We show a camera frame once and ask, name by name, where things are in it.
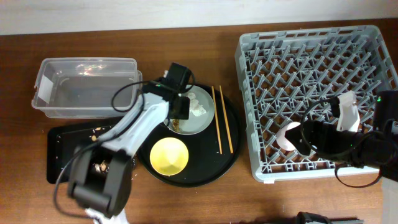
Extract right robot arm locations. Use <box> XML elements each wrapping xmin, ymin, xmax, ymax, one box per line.
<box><xmin>277</xmin><ymin>90</ymin><xmax>397</xmax><ymax>223</ymax></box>

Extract pink cup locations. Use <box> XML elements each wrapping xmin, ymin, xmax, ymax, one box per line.
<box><xmin>276</xmin><ymin>121</ymin><xmax>300</xmax><ymax>151</ymax></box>

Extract wooden chopstick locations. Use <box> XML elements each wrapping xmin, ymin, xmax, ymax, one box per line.
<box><xmin>211</xmin><ymin>86</ymin><xmax>223</xmax><ymax>154</ymax></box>
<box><xmin>219</xmin><ymin>85</ymin><xmax>234</xmax><ymax>154</ymax></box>

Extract white tissue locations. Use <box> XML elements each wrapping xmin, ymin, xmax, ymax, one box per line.
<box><xmin>187</xmin><ymin>92</ymin><xmax>206</xmax><ymax>117</ymax></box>

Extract food scraps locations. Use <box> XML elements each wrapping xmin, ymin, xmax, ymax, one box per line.
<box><xmin>90</xmin><ymin>127</ymin><xmax>109</xmax><ymax>175</ymax></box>

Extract grey dishwasher rack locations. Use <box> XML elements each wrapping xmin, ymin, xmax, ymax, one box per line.
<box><xmin>235</xmin><ymin>26</ymin><xmax>397</xmax><ymax>184</ymax></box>

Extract yellow bowl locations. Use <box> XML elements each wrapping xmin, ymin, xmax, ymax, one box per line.
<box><xmin>149</xmin><ymin>138</ymin><xmax>189</xmax><ymax>176</ymax></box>

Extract black rectangular tray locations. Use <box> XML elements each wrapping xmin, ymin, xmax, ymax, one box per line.
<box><xmin>46</xmin><ymin>117</ymin><xmax>121</xmax><ymax>184</ymax></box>

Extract clear plastic bin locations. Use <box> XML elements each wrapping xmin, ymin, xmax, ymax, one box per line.
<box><xmin>31</xmin><ymin>57</ymin><xmax>142</xmax><ymax>119</ymax></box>

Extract grey plate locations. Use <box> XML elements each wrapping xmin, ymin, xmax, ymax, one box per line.
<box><xmin>164</xmin><ymin>86</ymin><xmax>215</xmax><ymax>135</ymax></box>

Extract round black serving tray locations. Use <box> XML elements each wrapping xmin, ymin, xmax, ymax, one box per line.
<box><xmin>137</xmin><ymin>84</ymin><xmax>244</xmax><ymax>187</ymax></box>

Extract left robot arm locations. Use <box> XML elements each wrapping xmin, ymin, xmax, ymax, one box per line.
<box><xmin>67</xmin><ymin>63</ymin><xmax>195</xmax><ymax>223</ymax></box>

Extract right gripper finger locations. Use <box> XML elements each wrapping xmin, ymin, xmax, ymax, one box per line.
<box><xmin>285</xmin><ymin>124</ymin><xmax>302</xmax><ymax>139</ymax></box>
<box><xmin>284</xmin><ymin>138</ymin><xmax>311</xmax><ymax>156</ymax></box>

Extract brown gold snack wrapper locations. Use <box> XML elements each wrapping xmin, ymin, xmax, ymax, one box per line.
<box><xmin>172</xmin><ymin>119</ymin><xmax>180</xmax><ymax>133</ymax></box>

